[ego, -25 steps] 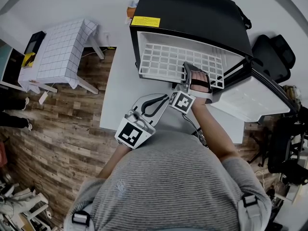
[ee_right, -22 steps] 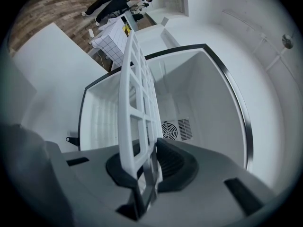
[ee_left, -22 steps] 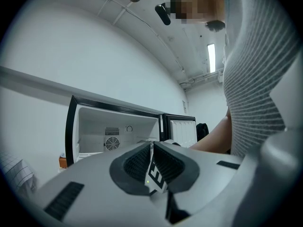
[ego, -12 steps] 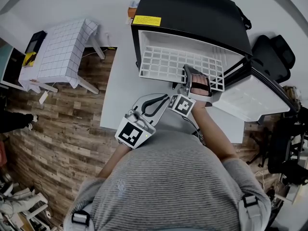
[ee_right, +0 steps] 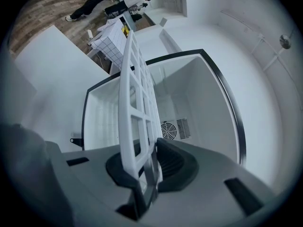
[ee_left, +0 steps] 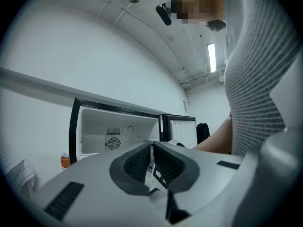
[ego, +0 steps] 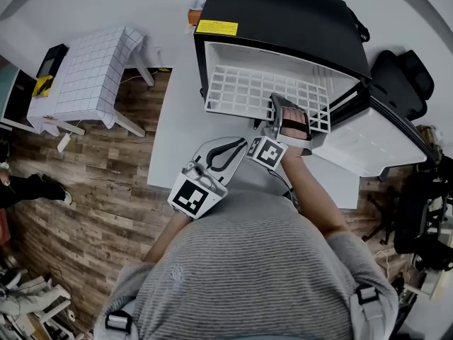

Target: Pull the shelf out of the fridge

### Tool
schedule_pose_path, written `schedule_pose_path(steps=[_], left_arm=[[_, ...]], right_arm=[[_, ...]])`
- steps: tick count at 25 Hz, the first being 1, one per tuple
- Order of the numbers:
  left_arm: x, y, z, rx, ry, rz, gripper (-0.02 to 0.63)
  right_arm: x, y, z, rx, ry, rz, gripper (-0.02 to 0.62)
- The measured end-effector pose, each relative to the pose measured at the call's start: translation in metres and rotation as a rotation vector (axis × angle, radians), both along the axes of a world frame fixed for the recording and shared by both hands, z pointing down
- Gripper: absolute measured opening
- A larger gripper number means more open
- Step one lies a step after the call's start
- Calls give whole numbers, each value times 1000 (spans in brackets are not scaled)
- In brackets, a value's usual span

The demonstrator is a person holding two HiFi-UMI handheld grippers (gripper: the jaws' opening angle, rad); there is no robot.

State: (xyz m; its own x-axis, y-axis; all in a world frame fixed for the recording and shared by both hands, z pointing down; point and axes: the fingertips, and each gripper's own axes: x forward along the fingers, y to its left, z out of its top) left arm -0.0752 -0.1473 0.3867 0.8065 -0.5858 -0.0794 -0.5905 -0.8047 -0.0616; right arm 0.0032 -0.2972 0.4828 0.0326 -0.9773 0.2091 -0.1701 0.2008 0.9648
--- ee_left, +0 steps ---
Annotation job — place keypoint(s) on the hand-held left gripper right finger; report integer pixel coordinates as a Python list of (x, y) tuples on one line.
[(208, 171)]

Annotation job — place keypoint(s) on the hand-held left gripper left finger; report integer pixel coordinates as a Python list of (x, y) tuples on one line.
[(94, 174)]

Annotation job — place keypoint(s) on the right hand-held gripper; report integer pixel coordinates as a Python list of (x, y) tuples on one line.
[(174, 141)]

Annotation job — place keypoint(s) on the person's right forearm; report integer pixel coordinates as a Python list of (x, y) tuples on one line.
[(217, 141)]

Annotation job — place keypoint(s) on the black mini fridge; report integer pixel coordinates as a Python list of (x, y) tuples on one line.
[(94, 126)]

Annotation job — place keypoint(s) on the white work table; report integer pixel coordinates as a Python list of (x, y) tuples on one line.
[(182, 131)]

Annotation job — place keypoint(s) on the black bag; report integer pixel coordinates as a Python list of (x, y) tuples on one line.
[(203, 133)]

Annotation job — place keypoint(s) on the orange box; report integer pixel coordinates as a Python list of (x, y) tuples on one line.
[(65, 161)]

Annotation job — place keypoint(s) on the white checked tablecloth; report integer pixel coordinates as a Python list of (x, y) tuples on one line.
[(16, 171)]

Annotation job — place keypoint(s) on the ceiling light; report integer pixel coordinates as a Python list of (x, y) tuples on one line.
[(211, 57)]

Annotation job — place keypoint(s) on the grey striped shirt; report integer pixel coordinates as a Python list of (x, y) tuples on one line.
[(255, 79)]

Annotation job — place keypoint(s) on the white ceiling conduit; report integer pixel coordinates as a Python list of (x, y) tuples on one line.
[(151, 28)]

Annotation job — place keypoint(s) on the person's head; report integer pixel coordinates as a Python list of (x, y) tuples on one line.
[(196, 3)]

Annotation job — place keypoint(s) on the black head camera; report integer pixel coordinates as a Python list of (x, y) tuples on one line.
[(164, 14)]

